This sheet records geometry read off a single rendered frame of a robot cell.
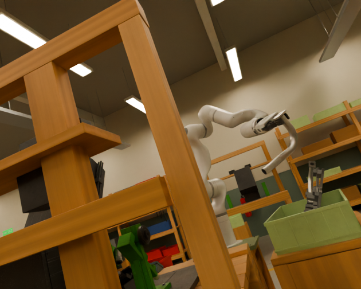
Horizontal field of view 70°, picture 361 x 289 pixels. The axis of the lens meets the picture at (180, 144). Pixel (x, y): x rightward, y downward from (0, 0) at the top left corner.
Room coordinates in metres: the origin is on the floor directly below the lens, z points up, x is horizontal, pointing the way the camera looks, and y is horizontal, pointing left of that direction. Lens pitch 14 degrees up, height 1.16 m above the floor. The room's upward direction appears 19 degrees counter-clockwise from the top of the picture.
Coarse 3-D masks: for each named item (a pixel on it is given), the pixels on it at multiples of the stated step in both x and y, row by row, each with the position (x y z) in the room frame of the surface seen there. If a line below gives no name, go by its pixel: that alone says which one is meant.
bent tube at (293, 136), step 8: (280, 112) 1.11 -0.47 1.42; (288, 120) 1.09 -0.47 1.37; (288, 128) 1.10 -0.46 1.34; (296, 136) 1.10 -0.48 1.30; (296, 144) 1.11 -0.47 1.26; (288, 152) 1.09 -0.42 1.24; (272, 160) 1.09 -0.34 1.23; (280, 160) 1.08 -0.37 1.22; (264, 168) 1.07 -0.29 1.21; (272, 168) 1.07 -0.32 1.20
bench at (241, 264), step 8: (240, 256) 1.30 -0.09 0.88; (240, 264) 1.16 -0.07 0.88; (248, 264) 1.20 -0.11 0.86; (240, 272) 1.06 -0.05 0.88; (248, 272) 1.10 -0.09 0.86; (240, 280) 0.97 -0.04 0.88; (248, 280) 1.04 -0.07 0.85; (200, 288) 1.03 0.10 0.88; (248, 288) 1.37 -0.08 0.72; (256, 288) 1.36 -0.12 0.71
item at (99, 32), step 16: (128, 0) 0.77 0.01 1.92; (96, 16) 0.80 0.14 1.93; (112, 16) 0.79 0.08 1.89; (128, 16) 0.78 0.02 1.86; (144, 16) 0.83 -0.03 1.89; (64, 32) 0.83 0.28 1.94; (80, 32) 0.82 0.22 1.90; (96, 32) 0.80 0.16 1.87; (112, 32) 0.81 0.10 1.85; (48, 48) 0.85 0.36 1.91; (64, 48) 0.83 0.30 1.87; (80, 48) 0.84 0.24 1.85; (96, 48) 0.87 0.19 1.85; (16, 64) 0.88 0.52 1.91; (32, 64) 0.87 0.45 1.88; (64, 64) 0.89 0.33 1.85; (0, 80) 0.90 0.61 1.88; (16, 80) 0.89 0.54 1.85; (0, 96) 0.95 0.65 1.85; (16, 96) 0.99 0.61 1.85
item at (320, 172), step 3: (318, 171) 1.45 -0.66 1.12; (321, 171) 1.43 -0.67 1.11; (318, 174) 1.44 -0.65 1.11; (321, 174) 1.43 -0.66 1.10; (318, 177) 1.46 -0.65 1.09; (321, 177) 1.44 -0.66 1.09; (321, 180) 1.44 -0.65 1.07; (321, 183) 1.44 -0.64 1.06; (321, 186) 1.44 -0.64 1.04; (321, 189) 1.45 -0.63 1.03; (321, 192) 1.36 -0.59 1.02; (321, 195) 1.36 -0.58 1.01; (318, 201) 1.40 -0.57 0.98; (318, 204) 1.37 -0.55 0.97; (318, 207) 1.38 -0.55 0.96
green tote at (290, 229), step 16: (336, 192) 1.84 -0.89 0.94; (288, 208) 1.98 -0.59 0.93; (304, 208) 1.94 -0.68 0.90; (320, 208) 1.34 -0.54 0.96; (336, 208) 1.31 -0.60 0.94; (272, 224) 1.45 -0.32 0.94; (288, 224) 1.42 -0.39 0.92; (304, 224) 1.38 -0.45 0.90; (320, 224) 1.35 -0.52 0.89; (336, 224) 1.33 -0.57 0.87; (352, 224) 1.30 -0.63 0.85; (272, 240) 1.46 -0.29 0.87; (288, 240) 1.43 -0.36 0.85; (304, 240) 1.40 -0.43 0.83; (320, 240) 1.37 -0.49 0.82; (336, 240) 1.34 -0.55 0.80
